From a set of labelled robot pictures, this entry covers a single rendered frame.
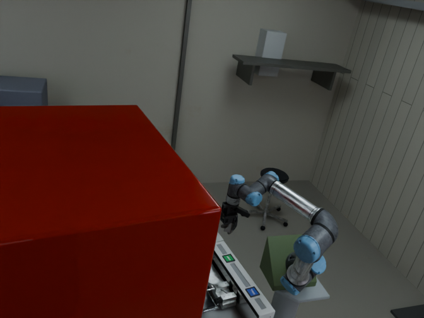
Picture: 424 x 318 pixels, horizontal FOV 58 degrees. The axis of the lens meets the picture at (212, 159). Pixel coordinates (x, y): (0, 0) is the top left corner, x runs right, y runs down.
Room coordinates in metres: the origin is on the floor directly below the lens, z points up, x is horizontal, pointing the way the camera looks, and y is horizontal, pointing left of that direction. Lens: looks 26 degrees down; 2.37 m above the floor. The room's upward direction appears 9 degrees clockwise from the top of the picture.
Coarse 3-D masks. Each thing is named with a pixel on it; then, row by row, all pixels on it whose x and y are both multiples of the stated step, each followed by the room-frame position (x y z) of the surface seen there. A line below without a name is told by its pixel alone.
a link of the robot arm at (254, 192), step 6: (240, 186) 1.68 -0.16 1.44; (246, 186) 1.67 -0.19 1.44; (252, 186) 1.67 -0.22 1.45; (258, 186) 1.67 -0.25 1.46; (240, 192) 1.65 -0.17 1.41; (246, 192) 1.63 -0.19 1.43; (252, 192) 1.62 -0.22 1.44; (258, 192) 1.63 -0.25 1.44; (264, 192) 1.68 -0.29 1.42; (246, 198) 1.62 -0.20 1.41; (252, 198) 1.60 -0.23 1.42; (258, 198) 1.61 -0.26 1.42; (252, 204) 1.60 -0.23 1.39; (258, 204) 1.62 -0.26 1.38
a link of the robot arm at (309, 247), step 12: (312, 228) 1.41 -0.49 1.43; (324, 228) 1.40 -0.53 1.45; (300, 240) 1.36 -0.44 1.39; (312, 240) 1.35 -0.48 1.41; (324, 240) 1.36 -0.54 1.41; (300, 252) 1.35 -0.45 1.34; (312, 252) 1.31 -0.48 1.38; (300, 264) 1.42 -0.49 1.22; (312, 264) 1.42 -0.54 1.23; (288, 276) 1.52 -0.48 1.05; (300, 276) 1.47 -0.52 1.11; (288, 288) 1.52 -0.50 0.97; (300, 288) 1.51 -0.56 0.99
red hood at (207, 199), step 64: (0, 128) 1.11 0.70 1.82; (64, 128) 1.19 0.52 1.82; (128, 128) 1.28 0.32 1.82; (0, 192) 0.76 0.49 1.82; (64, 192) 0.80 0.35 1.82; (128, 192) 0.85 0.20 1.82; (192, 192) 0.90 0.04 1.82; (0, 256) 0.59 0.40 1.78; (64, 256) 0.66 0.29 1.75; (128, 256) 0.73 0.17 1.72; (192, 256) 0.82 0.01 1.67
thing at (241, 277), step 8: (216, 248) 1.76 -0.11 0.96; (224, 248) 1.77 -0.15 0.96; (224, 264) 1.63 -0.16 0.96; (232, 264) 1.65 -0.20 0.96; (240, 264) 1.66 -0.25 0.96; (232, 272) 1.58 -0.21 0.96; (240, 272) 1.60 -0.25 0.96; (240, 280) 1.53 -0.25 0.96; (248, 280) 1.54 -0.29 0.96; (240, 288) 1.48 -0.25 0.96; (256, 288) 1.49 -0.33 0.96; (248, 296) 1.43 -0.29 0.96; (256, 296) 1.44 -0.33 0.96; (256, 304) 1.39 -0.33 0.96; (264, 304) 1.40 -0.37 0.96; (264, 312) 1.34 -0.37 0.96; (272, 312) 1.35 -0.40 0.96
